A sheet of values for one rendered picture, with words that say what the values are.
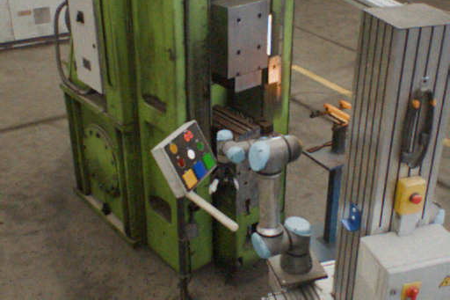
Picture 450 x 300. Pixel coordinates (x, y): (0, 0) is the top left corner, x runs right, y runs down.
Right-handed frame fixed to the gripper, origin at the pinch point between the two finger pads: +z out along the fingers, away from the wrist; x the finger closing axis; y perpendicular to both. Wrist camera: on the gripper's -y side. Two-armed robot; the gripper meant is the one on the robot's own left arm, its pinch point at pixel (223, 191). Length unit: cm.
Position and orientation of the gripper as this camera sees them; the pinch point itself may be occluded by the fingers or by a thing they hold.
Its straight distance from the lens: 300.7
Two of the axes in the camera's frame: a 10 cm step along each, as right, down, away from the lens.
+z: 0.0, 8.9, 4.5
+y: 2.8, 4.3, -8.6
